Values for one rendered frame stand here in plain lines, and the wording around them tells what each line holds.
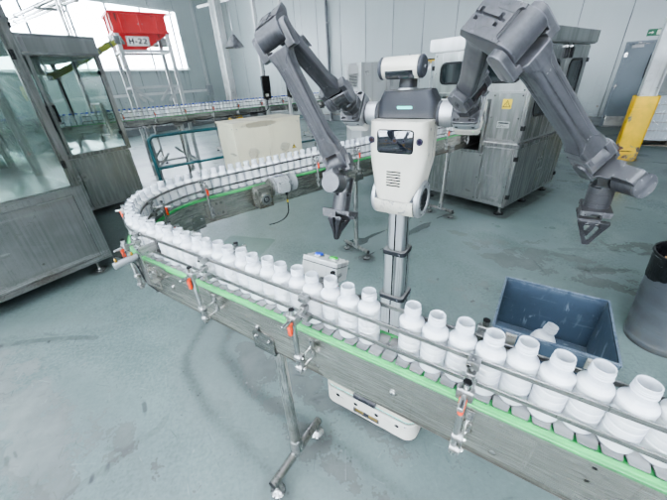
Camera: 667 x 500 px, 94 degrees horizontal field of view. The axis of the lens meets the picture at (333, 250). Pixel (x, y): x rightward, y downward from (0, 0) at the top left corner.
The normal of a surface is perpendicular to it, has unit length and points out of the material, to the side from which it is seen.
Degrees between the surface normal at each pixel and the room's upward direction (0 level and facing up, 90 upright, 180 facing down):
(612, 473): 90
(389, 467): 0
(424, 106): 90
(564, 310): 90
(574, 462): 90
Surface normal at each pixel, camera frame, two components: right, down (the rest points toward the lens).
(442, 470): -0.05, -0.87
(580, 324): -0.54, 0.43
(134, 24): 0.63, 0.34
